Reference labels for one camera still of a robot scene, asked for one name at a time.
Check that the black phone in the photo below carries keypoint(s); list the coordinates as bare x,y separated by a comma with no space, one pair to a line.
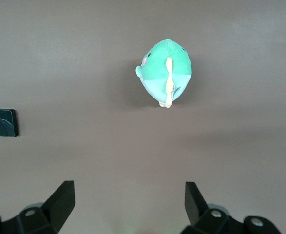
2,122

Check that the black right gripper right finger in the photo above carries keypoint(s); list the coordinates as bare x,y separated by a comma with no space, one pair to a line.
198,209

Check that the green dinosaur plush toy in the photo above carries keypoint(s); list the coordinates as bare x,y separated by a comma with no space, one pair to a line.
167,65

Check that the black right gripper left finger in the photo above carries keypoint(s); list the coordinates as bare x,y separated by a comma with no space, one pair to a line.
55,207

